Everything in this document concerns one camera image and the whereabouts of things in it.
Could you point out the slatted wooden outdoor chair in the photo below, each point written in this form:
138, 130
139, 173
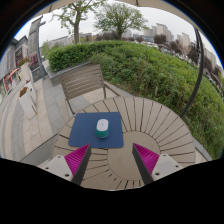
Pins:
81, 81

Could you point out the tall thin-crowned tree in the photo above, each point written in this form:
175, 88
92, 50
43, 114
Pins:
76, 26

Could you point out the dark blue mouse pad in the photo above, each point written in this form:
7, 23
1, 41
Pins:
83, 131

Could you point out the round full-crowned tree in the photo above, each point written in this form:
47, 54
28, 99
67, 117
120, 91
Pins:
120, 18

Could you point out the curved dark parasol pole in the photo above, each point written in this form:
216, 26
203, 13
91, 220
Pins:
199, 66

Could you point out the distant high-rise buildings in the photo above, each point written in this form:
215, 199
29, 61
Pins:
161, 31

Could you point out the beige parasol canopy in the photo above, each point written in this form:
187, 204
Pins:
160, 4

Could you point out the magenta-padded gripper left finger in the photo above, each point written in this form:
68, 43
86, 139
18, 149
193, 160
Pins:
60, 165

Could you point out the white and teal computer mouse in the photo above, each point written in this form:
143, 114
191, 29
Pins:
102, 127

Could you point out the tall dark sign board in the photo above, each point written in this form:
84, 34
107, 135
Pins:
35, 46

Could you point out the trimmed green hedge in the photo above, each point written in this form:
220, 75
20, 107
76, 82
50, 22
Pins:
143, 70

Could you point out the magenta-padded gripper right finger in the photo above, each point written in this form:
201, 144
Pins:
163, 165

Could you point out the white planter with flowers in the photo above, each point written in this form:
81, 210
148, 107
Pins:
27, 103

